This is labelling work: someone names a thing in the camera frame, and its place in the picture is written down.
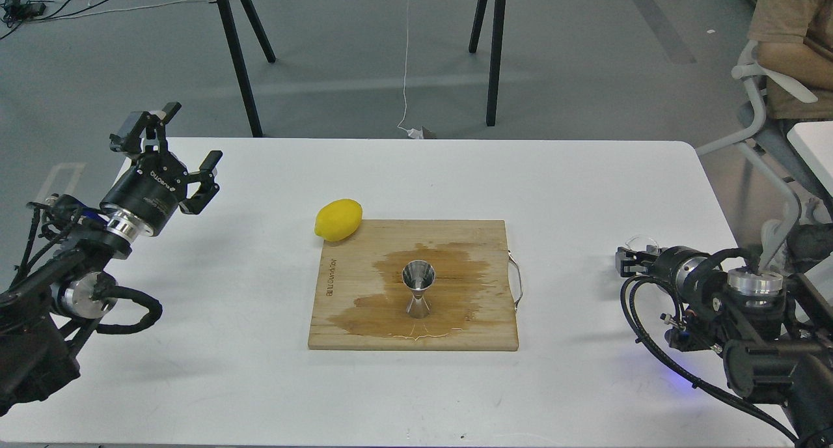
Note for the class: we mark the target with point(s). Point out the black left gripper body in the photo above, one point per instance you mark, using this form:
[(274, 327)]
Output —
[(150, 190)]

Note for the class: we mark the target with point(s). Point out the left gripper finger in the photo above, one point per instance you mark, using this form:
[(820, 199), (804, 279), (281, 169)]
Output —
[(144, 134), (207, 188)]

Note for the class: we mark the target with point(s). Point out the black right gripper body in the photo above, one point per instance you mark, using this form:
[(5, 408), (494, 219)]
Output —
[(673, 265)]

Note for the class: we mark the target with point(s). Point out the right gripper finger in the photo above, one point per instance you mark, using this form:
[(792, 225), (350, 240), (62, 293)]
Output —
[(628, 255), (630, 267)]

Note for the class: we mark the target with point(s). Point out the clear glass measuring cup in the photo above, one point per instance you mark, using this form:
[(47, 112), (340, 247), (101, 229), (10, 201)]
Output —
[(642, 242)]

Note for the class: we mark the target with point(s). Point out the steel double jigger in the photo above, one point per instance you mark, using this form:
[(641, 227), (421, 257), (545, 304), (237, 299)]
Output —
[(418, 276)]

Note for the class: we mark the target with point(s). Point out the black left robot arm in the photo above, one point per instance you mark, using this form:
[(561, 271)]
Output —
[(61, 293)]

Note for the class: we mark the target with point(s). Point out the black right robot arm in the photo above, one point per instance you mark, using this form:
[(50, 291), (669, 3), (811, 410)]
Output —
[(773, 333)]

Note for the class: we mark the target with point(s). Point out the yellow lemon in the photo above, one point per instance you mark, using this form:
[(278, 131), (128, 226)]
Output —
[(338, 220)]

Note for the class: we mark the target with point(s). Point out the white side table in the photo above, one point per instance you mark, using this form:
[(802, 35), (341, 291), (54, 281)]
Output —
[(813, 141)]

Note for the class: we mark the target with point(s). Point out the wooden cutting board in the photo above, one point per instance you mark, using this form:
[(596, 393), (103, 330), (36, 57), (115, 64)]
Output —
[(360, 299)]

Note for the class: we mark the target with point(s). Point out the white office chair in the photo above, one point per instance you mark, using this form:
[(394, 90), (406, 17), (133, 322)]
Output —
[(767, 148)]

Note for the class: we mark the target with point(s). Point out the seated person in tan shirt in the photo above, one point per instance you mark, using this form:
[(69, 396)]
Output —
[(794, 38)]

